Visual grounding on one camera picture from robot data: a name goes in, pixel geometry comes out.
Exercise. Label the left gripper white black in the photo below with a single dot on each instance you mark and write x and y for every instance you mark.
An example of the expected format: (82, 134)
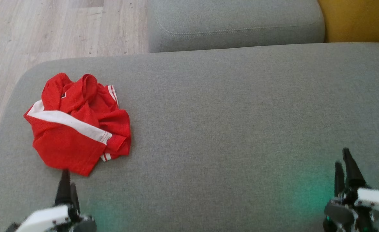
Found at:
(44, 219)

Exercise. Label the mustard yellow upholstered panel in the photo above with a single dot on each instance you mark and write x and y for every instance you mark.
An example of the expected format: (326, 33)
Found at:
(360, 19)

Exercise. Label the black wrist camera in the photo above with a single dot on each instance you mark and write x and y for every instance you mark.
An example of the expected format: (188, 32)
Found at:
(84, 225)
(337, 212)

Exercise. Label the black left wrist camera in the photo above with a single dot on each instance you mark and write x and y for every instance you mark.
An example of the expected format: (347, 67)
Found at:
(84, 225)

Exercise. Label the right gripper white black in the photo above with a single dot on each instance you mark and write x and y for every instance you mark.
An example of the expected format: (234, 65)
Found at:
(374, 201)

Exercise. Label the red white basketball jersey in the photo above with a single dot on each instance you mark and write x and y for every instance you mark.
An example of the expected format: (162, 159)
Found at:
(67, 148)

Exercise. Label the grey sofa cushion with seam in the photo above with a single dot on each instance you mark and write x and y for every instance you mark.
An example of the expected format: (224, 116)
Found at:
(234, 22)

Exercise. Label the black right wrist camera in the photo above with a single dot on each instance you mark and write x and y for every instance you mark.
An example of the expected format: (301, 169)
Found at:
(337, 212)

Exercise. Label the grey fabric sofa seat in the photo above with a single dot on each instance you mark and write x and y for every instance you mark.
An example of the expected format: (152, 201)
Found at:
(228, 122)

